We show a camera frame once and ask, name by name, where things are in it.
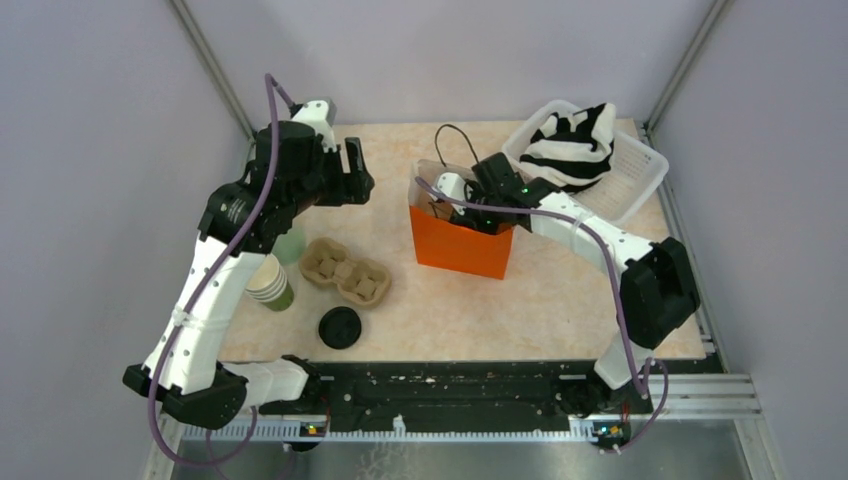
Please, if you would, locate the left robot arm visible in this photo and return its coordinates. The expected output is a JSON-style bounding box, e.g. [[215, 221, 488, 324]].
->
[[122, 98, 374, 430]]

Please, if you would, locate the stack of black cup lids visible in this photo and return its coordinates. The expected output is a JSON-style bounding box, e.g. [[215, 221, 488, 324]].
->
[[318, 306, 362, 350]]

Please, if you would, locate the stack of green paper cups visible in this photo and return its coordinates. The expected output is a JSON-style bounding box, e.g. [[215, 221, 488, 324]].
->
[[245, 255, 294, 312]]

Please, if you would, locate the white cable duct strip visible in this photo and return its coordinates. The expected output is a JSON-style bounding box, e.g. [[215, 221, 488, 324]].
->
[[182, 413, 601, 445]]

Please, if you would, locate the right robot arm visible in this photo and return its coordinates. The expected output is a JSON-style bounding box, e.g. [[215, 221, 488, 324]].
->
[[415, 154, 701, 412]]

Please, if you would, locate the orange paper bag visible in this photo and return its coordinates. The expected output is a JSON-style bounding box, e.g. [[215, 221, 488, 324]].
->
[[408, 124, 514, 280]]

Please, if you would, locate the white plastic basket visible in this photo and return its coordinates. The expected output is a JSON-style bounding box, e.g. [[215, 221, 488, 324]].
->
[[502, 99, 669, 226]]

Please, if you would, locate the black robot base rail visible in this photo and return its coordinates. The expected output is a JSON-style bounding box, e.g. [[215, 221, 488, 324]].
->
[[259, 360, 652, 433]]

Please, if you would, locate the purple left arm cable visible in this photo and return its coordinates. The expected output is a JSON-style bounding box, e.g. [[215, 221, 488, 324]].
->
[[146, 72, 296, 478]]

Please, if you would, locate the green cup with white stirrers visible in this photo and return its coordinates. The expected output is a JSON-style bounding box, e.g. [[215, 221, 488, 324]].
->
[[271, 225, 306, 265]]

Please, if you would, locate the black and white striped cloth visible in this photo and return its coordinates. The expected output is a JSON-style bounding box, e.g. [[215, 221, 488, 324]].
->
[[518, 103, 617, 193]]

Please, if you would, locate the brown cardboard cup carrier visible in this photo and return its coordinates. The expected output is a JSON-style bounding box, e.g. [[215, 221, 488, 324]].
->
[[298, 237, 392, 309]]

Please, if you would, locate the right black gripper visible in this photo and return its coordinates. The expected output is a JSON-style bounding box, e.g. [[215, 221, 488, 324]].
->
[[446, 184, 503, 256]]

